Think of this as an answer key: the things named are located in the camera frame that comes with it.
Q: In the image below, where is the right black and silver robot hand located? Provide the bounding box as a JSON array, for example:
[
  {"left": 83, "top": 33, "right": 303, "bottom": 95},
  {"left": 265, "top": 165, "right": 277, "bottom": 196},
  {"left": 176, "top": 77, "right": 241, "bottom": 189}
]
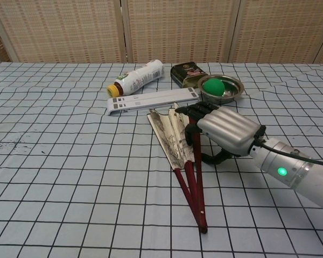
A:
[{"left": 174, "top": 101, "right": 266, "bottom": 165}]

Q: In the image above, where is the folding paper fan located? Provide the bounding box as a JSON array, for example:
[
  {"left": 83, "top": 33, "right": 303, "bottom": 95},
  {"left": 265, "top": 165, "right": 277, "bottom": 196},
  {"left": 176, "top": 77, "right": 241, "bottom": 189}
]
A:
[{"left": 146, "top": 106, "right": 208, "bottom": 234}]

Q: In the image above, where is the stainless steel bowl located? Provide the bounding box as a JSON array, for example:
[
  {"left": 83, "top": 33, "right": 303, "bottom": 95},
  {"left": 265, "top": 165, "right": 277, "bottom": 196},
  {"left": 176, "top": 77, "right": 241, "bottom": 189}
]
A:
[{"left": 198, "top": 74, "right": 245, "bottom": 105}]

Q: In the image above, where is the green ball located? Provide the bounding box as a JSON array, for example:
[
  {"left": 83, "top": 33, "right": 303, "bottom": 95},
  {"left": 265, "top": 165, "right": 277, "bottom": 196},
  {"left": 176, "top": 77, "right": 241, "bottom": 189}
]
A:
[{"left": 203, "top": 78, "right": 226, "bottom": 97}]

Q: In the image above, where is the dark rectangular tin can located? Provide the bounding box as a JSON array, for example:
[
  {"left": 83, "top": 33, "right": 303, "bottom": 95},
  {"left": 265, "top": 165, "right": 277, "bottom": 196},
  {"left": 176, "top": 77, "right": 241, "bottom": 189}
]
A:
[{"left": 170, "top": 62, "right": 208, "bottom": 89}]

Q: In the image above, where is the white folded stand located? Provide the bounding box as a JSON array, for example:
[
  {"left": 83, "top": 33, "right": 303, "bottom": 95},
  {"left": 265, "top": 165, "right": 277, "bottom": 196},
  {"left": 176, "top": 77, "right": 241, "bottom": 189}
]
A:
[{"left": 107, "top": 87, "right": 201, "bottom": 116}]

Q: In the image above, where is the white plastic bottle, yellow cap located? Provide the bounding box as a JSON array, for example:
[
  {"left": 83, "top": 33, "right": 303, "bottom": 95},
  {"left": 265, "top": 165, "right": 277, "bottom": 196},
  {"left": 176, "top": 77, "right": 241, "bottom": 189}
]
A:
[{"left": 106, "top": 59, "right": 165, "bottom": 98}]

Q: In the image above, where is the bamboo folding screen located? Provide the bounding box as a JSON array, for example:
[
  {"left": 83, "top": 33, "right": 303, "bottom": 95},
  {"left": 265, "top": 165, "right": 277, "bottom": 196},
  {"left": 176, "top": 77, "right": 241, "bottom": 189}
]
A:
[{"left": 0, "top": 0, "right": 323, "bottom": 65}]

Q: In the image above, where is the light blue checked tablecloth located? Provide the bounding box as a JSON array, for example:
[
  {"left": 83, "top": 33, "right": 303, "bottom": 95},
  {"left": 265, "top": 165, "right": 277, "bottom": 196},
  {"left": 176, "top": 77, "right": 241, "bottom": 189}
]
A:
[{"left": 0, "top": 62, "right": 323, "bottom": 258}]

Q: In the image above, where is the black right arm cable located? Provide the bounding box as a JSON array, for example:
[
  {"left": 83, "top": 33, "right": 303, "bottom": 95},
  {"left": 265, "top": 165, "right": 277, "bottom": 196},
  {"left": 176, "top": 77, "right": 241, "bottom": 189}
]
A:
[{"left": 254, "top": 134, "right": 323, "bottom": 169}]

